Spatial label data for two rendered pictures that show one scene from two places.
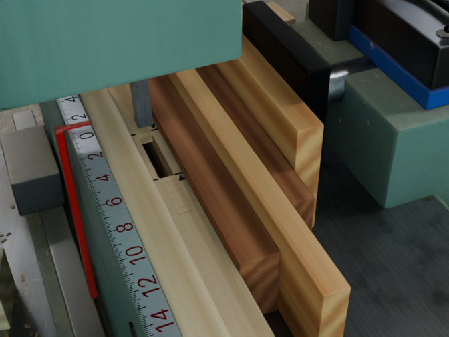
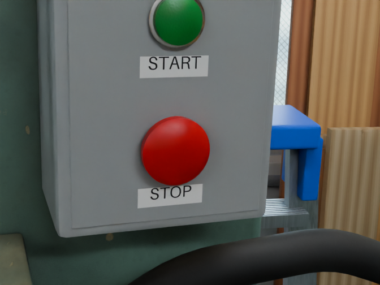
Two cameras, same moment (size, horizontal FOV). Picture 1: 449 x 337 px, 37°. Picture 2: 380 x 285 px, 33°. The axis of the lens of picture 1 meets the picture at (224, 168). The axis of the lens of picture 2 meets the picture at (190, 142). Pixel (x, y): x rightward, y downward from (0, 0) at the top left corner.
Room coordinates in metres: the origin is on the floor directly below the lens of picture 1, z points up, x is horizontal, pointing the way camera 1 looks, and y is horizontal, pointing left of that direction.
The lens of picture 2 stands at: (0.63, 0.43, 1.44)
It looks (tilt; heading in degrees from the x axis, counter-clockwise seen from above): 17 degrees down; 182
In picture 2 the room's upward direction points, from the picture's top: 2 degrees clockwise
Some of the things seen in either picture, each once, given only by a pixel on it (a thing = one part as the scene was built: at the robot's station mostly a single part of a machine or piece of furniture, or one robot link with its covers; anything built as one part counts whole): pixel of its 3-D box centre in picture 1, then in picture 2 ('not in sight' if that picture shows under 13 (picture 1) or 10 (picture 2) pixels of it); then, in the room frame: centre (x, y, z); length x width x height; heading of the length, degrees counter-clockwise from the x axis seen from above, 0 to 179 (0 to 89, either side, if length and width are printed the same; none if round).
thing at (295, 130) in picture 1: (248, 107); not in sight; (0.36, -0.02, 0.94); 0.16 x 0.02 x 0.08; 21
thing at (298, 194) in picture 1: (222, 126); not in sight; (0.36, 0.00, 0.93); 0.22 x 0.02 x 0.05; 21
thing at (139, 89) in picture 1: (139, 87); not in sight; (0.33, 0.05, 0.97); 0.01 x 0.01 x 0.05; 21
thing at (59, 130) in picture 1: (90, 216); not in sight; (0.31, 0.09, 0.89); 0.02 x 0.01 x 0.14; 111
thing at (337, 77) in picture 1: (322, 86); not in sight; (0.36, -0.06, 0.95); 0.09 x 0.07 x 0.09; 21
